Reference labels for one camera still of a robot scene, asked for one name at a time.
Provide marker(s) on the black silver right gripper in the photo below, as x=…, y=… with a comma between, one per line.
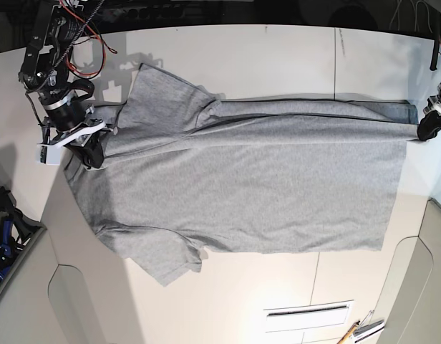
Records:
x=69, y=122

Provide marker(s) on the wooden handled tool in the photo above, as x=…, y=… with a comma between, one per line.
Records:
x=349, y=333

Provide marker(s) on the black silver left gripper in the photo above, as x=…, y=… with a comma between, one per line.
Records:
x=430, y=125

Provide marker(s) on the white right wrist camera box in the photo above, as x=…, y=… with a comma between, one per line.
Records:
x=50, y=155

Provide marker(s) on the white vent plate with slot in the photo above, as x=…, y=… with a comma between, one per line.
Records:
x=307, y=317

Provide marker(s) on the blue black equipment pile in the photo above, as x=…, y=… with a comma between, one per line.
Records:
x=16, y=230

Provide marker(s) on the grey T-shirt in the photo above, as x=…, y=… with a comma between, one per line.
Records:
x=187, y=170

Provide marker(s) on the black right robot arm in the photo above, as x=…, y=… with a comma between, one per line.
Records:
x=62, y=89

